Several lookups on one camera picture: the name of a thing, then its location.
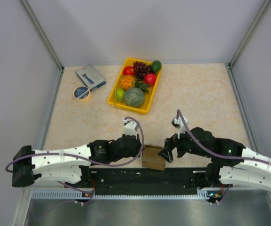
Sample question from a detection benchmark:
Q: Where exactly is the green avocado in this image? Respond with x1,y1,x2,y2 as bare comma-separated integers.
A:
151,60,162,73

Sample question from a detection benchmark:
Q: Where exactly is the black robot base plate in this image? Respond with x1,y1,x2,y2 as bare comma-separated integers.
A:
64,167,223,196

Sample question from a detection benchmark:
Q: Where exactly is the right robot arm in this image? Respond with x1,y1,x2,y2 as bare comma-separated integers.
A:
158,127,271,192

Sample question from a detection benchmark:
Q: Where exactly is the yellow plastic tray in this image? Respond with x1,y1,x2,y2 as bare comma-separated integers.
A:
107,57,162,114

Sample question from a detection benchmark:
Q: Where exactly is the red pomegranate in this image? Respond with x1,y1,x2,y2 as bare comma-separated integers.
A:
144,73,157,86

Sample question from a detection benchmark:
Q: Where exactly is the razor package box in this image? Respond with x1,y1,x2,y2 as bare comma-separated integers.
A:
76,64,106,92

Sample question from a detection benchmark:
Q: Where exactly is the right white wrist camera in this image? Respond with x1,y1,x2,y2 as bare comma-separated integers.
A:
171,116,186,139

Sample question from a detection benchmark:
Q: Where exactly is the red apple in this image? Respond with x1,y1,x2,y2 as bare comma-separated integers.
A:
123,66,135,76

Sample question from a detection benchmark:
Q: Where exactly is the masking tape roll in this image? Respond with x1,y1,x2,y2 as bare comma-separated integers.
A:
73,86,91,102

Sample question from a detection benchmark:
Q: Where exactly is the orange pineapple fruit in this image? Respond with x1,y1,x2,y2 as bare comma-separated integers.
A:
120,75,150,93

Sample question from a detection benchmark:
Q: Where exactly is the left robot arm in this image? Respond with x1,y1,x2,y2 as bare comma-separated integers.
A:
9,135,143,187

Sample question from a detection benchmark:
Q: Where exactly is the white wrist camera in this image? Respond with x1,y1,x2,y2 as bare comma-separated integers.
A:
123,117,138,139
171,116,186,139

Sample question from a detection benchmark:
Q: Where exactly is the dark red grape bunch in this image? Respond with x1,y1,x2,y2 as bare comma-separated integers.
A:
133,61,152,81

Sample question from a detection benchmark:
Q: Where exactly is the grey slotted cable duct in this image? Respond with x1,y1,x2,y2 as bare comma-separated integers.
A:
32,189,219,200

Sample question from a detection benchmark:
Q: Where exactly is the brown cardboard paper box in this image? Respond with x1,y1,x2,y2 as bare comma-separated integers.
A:
141,145,165,171

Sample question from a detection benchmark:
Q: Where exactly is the green cantaloupe melon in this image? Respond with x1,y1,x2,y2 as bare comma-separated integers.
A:
123,87,145,108

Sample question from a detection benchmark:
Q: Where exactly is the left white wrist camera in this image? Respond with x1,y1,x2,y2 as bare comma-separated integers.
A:
123,117,138,139

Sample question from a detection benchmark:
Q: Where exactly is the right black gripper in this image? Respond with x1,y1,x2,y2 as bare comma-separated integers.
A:
157,124,210,162

